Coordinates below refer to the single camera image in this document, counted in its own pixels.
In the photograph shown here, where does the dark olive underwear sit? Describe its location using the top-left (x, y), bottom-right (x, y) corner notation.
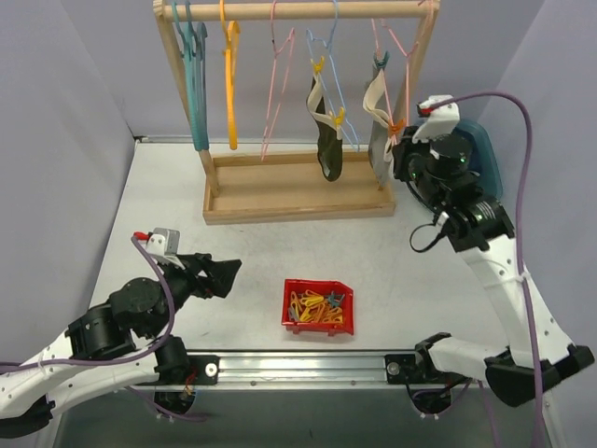
top-left (306, 74), bottom-right (343, 182)

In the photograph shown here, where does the teal plastic basin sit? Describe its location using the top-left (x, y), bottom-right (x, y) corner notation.
top-left (410, 119), bottom-right (504, 206)

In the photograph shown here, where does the pile of coloured clips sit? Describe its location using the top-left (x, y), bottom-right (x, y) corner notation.
top-left (287, 289), bottom-right (344, 325)

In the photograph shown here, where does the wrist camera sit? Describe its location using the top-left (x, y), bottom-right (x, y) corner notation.
top-left (412, 95), bottom-right (460, 143)
top-left (132, 228), bottom-right (180, 259)

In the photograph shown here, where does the grey underwear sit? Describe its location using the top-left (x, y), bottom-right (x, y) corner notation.
top-left (362, 65), bottom-right (393, 189)

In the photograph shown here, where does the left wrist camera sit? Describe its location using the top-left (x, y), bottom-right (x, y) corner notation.
top-left (132, 228), bottom-right (180, 259)

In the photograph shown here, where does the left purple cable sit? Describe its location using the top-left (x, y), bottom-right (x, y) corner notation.
top-left (0, 234), bottom-right (211, 423)

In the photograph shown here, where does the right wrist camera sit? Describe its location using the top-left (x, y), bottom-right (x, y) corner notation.
top-left (412, 95), bottom-right (460, 143)

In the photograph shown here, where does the red plastic bin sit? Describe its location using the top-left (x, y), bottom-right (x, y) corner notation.
top-left (281, 279), bottom-right (354, 336)

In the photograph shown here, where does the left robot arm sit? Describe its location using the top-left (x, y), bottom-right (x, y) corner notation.
top-left (1, 253), bottom-right (242, 439)

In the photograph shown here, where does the orange plastic hanger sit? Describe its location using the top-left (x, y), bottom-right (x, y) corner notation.
top-left (218, 0), bottom-right (241, 150)

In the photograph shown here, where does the pink wire hanger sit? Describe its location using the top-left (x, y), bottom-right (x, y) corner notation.
top-left (371, 1), bottom-right (438, 145)
top-left (260, 1), bottom-right (296, 161)

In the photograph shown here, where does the lower yellow clip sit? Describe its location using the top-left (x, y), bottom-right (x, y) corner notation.
top-left (329, 107), bottom-right (345, 130)

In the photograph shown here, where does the wooden hanger rack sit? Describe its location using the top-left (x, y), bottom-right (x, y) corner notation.
top-left (153, 1), bottom-right (423, 225)

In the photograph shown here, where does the orange clip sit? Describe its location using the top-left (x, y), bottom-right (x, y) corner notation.
top-left (387, 119), bottom-right (406, 138)

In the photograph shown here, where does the yellow clip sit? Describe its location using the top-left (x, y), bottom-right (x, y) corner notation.
top-left (311, 56), bottom-right (326, 76)
top-left (329, 107), bottom-right (345, 130)

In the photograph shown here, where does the light blue wire hanger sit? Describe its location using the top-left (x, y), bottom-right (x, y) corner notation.
top-left (306, 1), bottom-right (360, 151)

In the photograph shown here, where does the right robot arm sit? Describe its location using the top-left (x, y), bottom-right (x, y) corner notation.
top-left (393, 125), bottom-right (595, 407)

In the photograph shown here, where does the teal clip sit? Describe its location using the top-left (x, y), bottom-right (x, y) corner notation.
top-left (373, 51), bottom-right (390, 71)

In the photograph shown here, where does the teal plastic hanger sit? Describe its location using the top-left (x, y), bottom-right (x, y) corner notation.
top-left (170, 0), bottom-right (209, 152)

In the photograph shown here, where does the upper yellow clip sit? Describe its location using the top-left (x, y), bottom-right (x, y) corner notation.
top-left (311, 56), bottom-right (326, 76)

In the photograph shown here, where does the aluminium rail base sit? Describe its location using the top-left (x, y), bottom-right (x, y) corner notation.
top-left (51, 346), bottom-right (554, 391)

